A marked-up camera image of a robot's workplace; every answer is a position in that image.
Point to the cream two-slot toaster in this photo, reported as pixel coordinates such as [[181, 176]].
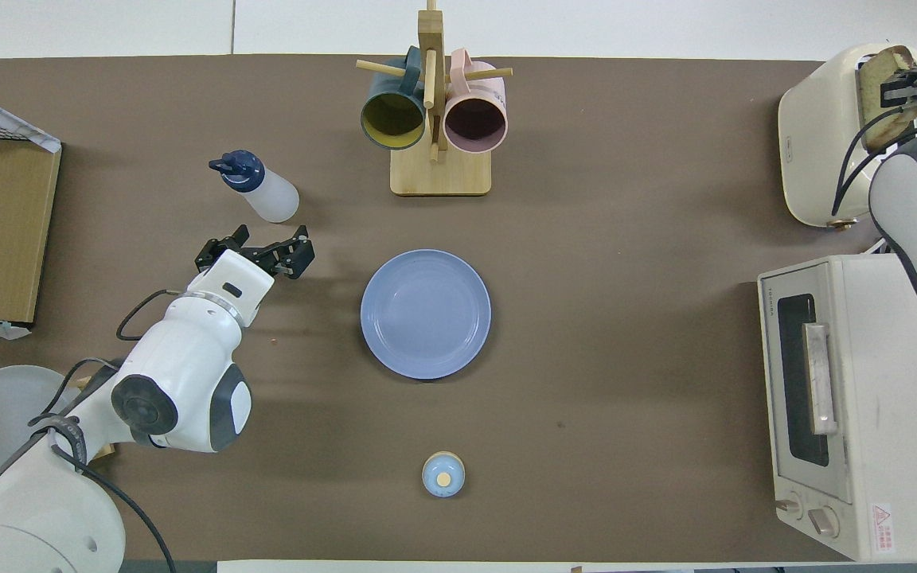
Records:
[[813, 143]]

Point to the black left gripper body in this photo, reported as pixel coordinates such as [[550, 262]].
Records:
[[263, 259]]

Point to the white toaster oven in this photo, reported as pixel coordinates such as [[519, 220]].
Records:
[[888, 430]]

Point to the brown table mat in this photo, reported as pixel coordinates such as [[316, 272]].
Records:
[[586, 358]]

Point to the wooden mug tree stand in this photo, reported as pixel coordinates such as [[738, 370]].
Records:
[[440, 175]]

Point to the pink mug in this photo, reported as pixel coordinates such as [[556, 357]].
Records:
[[474, 123]]

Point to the dark teal mug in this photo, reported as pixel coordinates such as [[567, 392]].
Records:
[[392, 121]]

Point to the clear squeeze bottle blue cap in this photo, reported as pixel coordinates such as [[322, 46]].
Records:
[[271, 199]]

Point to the toasted bread slice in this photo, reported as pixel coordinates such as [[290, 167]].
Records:
[[876, 68]]

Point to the blue round plate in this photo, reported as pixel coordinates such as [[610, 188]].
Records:
[[425, 314]]

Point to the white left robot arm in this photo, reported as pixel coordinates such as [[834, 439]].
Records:
[[180, 374]]

